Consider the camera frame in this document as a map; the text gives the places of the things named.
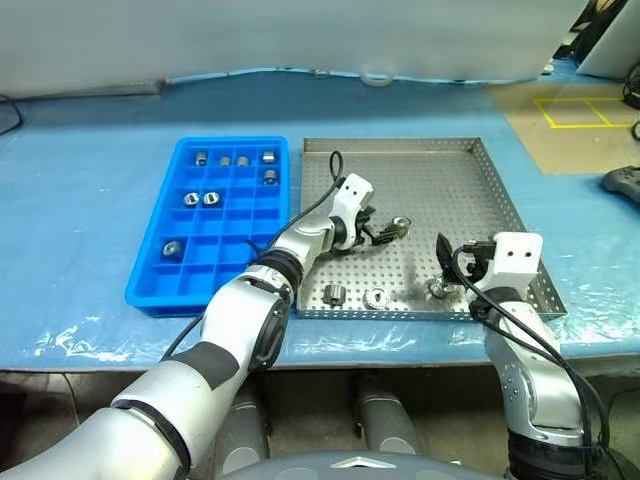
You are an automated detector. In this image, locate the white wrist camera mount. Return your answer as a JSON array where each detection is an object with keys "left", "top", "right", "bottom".
[
  {"left": 329, "top": 172, "right": 376, "bottom": 247},
  {"left": 471, "top": 230, "right": 544, "bottom": 301}
]

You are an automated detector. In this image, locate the black cable bundle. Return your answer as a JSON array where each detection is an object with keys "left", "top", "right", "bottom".
[{"left": 619, "top": 62, "right": 640, "bottom": 142}]

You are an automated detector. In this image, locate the perforated steel tray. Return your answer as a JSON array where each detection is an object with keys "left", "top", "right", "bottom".
[{"left": 295, "top": 137, "right": 569, "bottom": 321}]

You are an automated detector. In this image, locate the white leaning board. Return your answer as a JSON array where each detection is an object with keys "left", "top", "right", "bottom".
[{"left": 574, "top": 0, "right": 640, "bottom": 79}]

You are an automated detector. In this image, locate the grey robot torso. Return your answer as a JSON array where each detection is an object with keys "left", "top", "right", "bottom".
[{"left": 197, "top": 449, "right": 511, "bottom": 480}]

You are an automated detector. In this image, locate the metal nut lower middle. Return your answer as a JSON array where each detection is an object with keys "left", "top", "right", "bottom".
[{"left": 363, "top": 287, "right": 391, "bottom": 309}]

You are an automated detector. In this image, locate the thin black cable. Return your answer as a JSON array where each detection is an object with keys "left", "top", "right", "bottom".
[{"left": 0, "top": 93, "right": 25, "bottom": 137}]

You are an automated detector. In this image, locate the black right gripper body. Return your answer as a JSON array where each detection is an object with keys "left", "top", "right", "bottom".
[{"left": 455, "top": 238, "right": 496, "bottom": 282}]

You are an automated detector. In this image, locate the black game controller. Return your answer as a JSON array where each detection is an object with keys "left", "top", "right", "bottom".
[{"left": 600, "top": 167, "right": 640, "bottom": 205}]

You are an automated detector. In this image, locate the brown cardboard sheet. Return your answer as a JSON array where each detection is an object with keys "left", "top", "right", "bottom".
[{"left": 488, "top": 82, "right": 640, "bottom": 175}]

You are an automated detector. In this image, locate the blue compartment plastic tray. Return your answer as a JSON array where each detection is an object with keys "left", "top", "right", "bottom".
[{"left": 123, "top": 135, "right": 292, "bottom": 320}]

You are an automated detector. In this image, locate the blue plastic table cover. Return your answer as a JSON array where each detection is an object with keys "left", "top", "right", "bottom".
[{"left": 0, "top": 58, "right": 640, "bottom": 374}]

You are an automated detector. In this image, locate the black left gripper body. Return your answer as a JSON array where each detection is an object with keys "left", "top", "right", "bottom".
[{"left": 355, "top": 203, "right": 378, "bottom": 247}]

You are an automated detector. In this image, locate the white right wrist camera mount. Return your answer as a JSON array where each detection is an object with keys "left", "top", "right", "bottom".
[{"left": 471, "top": 230, "right": 544, "bottom": 301}]

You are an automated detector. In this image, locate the grey robot leg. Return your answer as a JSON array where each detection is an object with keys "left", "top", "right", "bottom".
[
  {"left": 355, "top": 374, "right": 421, "bottom": 457},
  {"left": 215, "top": 384, "right": 271, "bottom": 476}
]

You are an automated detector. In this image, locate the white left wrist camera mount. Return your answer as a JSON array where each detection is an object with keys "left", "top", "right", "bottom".
[{"left": 329, "top": 172, "right": 376, "bottom": 247}]

